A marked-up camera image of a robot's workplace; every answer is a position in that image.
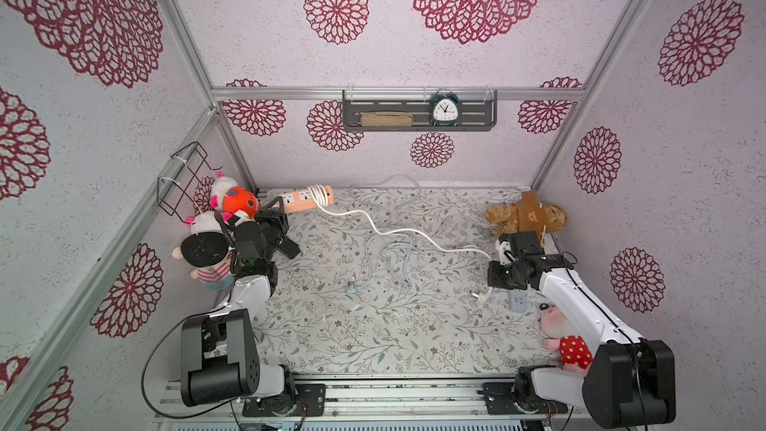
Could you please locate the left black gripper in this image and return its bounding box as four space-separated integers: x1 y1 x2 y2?
251 196 289 263

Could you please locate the light blue power strip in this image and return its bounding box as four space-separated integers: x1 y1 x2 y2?
346 229 531 315

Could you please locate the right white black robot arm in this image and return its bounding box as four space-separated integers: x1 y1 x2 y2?
488 231 676 429

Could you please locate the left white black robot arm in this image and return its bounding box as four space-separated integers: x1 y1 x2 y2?
173 199 299 407

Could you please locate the orange fish plush toy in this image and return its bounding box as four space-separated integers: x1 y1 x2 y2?
209 173 261 221

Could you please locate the brown teddy bear plush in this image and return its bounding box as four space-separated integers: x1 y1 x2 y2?
485 191 568 241

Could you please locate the black faced striped plush doll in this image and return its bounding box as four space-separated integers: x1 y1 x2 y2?
172 211 235 291

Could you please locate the pink plush red dotted dress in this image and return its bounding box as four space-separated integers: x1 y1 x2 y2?
540 303 594 375

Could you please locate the tan pouch on shelf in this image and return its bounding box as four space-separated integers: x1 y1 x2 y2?
360 112 414 128

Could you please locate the floral table mat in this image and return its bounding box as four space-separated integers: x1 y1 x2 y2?
253 187 561 374

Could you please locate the teal alarm clock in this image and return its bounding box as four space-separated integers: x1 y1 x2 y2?
430 93 461 127

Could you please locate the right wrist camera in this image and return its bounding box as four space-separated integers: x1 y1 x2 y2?
495 239 516 265

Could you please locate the black wire wall basket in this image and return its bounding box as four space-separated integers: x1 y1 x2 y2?
155 141 221 225

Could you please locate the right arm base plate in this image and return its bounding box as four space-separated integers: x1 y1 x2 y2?
479 381 570 415

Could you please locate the grey wall shelf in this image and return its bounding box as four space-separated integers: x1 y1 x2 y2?
341 89 498 133

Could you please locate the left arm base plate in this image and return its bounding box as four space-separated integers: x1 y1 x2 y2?
243 382 327 418

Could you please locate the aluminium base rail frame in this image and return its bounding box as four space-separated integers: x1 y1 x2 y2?
149 374 598 430

